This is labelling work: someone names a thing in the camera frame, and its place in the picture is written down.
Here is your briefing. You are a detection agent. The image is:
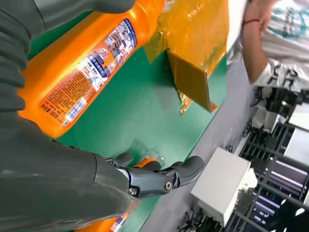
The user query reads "green table mat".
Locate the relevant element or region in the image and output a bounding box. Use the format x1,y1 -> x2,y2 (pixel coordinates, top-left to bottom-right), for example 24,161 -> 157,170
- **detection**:
28,11 -> 228,232

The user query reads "yellow taped cardboard sheet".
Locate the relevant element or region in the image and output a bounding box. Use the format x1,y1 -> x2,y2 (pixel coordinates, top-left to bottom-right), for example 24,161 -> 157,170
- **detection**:
143,0 -> 230,116

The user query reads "white rectangular box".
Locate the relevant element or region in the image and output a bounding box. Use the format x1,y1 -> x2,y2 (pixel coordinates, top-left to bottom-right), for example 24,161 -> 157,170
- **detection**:
190,147 -> 252,228

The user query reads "orange bottle with clear cap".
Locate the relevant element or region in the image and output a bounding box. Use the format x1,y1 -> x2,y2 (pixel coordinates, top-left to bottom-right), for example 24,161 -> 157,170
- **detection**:
75,141 -> 167,232

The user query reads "white desk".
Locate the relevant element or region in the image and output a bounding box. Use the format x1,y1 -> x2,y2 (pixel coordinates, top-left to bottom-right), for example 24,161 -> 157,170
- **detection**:
226,0 -> 249,53

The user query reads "person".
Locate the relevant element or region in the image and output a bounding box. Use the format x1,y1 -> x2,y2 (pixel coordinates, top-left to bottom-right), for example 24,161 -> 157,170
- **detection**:
227,0 -> 309,93

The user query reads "red string bracelet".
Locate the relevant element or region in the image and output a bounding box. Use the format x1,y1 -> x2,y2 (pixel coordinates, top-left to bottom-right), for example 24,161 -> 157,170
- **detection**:
242,18 -> 261,27

